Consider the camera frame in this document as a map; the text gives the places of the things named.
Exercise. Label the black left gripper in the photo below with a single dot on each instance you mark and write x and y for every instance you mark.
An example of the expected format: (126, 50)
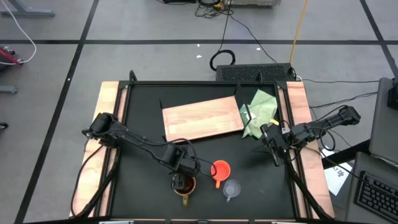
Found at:
(188, 168)

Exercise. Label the orange plastic cup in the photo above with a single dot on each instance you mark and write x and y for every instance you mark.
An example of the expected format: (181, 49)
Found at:
(221, 169)

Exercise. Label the green cloth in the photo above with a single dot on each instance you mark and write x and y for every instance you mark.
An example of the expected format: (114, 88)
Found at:
(262, 109)

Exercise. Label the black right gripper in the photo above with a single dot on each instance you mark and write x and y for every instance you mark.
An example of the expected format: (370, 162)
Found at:
(280, 140)

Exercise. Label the red cart part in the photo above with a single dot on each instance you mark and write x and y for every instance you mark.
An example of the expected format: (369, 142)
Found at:
(7, 56)

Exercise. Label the wooden table side plank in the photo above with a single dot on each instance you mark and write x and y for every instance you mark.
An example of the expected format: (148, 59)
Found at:
(107, 99)
(300, 99)

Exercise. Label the black perforated computer case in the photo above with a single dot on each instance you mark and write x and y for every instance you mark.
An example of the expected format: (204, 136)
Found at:
(252, 72)

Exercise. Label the black keyboard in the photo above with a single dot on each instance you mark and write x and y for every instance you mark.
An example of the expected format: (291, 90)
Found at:
(377, 196)

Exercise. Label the grey metal desk foot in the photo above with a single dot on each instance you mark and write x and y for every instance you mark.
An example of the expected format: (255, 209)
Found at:
(28, 13)
(7, 90)

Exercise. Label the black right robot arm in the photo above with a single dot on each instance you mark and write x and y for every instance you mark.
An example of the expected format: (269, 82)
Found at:
(326, 123)

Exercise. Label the brown green glazed ceramic mug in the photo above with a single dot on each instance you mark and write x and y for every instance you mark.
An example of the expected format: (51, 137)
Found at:
(191, 186)

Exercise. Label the grey equipment case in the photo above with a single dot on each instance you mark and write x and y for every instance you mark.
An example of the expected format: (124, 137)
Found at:
(255, 2)

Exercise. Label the black diagonal frame strut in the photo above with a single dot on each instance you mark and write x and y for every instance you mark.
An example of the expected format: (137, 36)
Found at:
(102, 189)
(306, 193)

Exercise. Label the grey desk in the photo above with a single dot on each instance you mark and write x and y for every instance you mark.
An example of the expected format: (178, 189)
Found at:
(357, 165)

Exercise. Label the black box device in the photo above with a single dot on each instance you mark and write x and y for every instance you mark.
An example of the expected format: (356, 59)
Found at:
(393, 96)

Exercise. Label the small clear plastic cup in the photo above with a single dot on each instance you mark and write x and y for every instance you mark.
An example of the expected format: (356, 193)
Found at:
(232, 188)

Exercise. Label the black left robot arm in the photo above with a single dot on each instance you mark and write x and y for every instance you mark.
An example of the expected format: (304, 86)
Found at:
(130, 132)

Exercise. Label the wooden shelf board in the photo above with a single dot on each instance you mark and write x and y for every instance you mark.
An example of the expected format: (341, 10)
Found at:
(202, 118)

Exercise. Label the yellow tag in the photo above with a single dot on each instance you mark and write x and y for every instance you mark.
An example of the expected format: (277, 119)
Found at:
(274, 122)

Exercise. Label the white paper sheet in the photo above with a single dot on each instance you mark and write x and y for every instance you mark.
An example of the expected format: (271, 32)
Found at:
(337, 180)

